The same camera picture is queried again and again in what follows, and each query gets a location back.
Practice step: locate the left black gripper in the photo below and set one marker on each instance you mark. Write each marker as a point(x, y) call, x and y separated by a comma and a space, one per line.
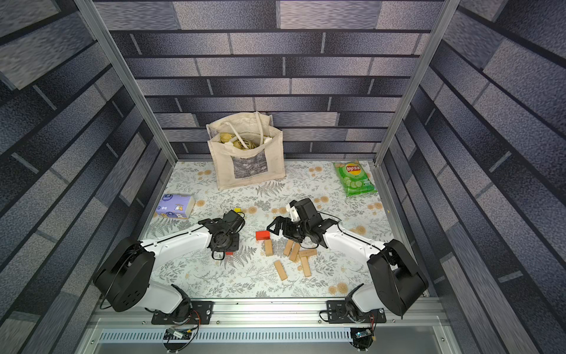
point(235, 248)

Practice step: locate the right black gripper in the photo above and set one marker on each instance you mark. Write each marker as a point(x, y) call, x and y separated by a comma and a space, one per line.
point(285, 226)

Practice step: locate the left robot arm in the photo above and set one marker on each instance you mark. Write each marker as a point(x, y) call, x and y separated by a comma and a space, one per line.
point(124, 279)

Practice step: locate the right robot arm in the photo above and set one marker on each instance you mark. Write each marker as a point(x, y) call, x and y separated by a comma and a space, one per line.
point(396, 279)

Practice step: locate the wooden block middle left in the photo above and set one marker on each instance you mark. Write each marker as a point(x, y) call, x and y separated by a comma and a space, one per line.
point(288, 248)

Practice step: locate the wooden block middle right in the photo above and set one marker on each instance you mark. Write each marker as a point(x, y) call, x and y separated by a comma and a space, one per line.
point(294, 252)

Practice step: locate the wooden block top horizontal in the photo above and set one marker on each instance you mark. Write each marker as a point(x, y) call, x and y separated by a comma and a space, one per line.
point(307, 253)

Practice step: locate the wooden block bottom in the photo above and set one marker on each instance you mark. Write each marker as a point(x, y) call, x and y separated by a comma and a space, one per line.
point(280, 270)

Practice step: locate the wooden block right lower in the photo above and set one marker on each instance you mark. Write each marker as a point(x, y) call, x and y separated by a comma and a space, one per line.
point(306, 267)

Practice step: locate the purple tissue pack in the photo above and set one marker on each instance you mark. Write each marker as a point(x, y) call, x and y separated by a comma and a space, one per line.
point(175, 206)

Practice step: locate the beige canvas tote bag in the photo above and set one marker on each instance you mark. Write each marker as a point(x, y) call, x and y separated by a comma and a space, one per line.
point(246, 149)

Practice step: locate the green chips bag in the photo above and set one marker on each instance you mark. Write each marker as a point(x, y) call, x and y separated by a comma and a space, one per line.
point(353, 178)

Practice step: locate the left circuit board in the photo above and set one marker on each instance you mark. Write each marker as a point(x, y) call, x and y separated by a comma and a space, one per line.
point(177, 334)

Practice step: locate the circuit board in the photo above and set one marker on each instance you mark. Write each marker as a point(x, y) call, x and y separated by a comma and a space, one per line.
point(362, 335)
point(177, 334)

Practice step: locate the right circuit board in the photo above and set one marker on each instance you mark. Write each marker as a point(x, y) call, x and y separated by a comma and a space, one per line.
point(362, 335)

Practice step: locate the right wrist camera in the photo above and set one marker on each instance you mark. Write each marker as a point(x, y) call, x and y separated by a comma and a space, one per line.
point(293, 214)

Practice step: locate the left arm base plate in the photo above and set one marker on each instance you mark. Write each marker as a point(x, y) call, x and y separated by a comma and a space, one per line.
point(187, 313)

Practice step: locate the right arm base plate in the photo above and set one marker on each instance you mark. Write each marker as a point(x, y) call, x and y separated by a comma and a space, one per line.
point(343, 312)

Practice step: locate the aluminium front rail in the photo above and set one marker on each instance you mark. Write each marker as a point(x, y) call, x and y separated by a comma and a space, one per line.
point(290, 312)

